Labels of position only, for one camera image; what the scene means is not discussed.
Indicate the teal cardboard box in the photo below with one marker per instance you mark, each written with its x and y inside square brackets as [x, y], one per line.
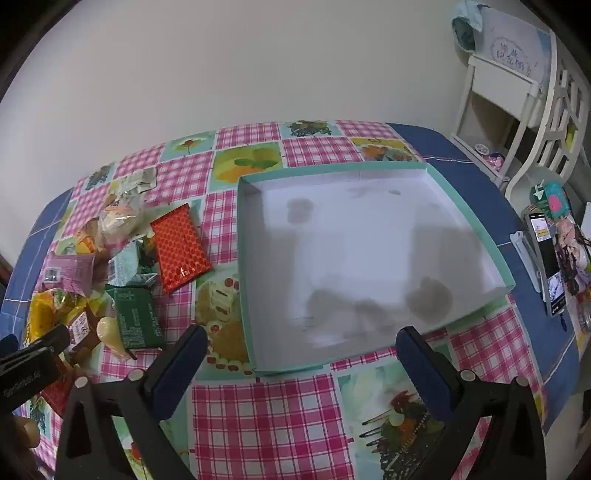
[369, 258]

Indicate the clear wrapped round pastry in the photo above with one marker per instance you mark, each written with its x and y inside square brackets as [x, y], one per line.
[122, 219]

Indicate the small red snack packet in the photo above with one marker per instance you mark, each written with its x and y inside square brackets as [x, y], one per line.
[57, 397]

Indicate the pale paper poster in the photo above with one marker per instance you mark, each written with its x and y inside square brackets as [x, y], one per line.
[512, 37]

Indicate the black smartphone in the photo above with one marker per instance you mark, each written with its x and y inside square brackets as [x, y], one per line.
[549, 258]

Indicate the pink round item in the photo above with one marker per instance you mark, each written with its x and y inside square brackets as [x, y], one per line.
[497, 162]

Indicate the blue plaid cloth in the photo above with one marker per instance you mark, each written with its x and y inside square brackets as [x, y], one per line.
[485, 184]

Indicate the silver green snack packet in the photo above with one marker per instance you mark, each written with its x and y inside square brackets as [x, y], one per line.
[138, 182]

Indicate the teal hanging cloth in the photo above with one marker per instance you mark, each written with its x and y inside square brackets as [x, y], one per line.
[464, 27]

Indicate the pink checkered fruit tablecloth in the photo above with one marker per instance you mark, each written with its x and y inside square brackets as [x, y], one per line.
[268, 415]

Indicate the teal pink card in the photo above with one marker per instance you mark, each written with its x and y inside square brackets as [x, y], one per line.
[554, 198]

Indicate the red brown picture snack packet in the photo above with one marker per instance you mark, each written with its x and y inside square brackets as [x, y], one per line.
[81, 330]

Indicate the light green snack packet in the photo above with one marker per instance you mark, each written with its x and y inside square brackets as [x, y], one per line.
[129, 265]

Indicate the pink snack packet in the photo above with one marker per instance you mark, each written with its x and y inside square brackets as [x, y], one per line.
[69, 272]

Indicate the person's left hand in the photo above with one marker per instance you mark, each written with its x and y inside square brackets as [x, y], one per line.
[27, 431]

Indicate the white ornate chair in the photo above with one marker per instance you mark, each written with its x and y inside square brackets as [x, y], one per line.
[554, 129]

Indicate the red dotted snack packet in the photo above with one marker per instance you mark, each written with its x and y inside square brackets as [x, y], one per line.
[180, 249]

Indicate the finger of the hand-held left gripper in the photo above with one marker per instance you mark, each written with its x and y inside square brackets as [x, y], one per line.
[27, 374]

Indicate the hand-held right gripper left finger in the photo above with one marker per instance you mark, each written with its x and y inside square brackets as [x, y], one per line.
[178, 369]

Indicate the white phone stand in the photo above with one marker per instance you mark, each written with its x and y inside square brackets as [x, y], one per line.
[524, 251]

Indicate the yellow cake packet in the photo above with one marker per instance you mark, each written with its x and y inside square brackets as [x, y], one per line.
[46, 314]

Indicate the cream wrapped pastry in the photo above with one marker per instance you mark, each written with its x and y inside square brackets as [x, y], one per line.
[111, 337]

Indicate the dark green snack packet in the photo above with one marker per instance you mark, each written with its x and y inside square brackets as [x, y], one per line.
[136, 318]

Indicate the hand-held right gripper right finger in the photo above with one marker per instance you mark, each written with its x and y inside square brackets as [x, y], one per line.
[429, 369]

